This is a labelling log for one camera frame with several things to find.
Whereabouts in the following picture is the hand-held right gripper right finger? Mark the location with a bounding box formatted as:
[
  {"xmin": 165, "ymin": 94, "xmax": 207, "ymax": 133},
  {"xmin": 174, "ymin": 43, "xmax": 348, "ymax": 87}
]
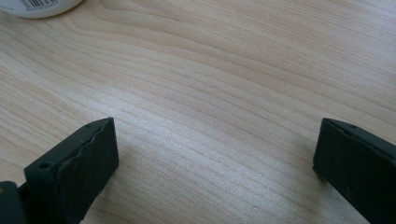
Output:
[{"xmin": 312, "ymin": 117, "xmax": 396, "ymax": 224}]

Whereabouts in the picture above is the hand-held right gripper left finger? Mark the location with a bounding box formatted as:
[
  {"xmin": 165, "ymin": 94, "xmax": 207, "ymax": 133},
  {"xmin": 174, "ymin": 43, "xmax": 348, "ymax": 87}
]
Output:
[{"xmin": 17, "ymin": 117, "xmax": 120, "ymax": 224}]

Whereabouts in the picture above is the white bottle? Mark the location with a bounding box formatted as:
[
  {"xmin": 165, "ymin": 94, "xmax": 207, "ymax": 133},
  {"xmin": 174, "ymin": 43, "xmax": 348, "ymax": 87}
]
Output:
[{"xmin": 0, "ymin": 0, "xmax": 84, "ymax": 20}]

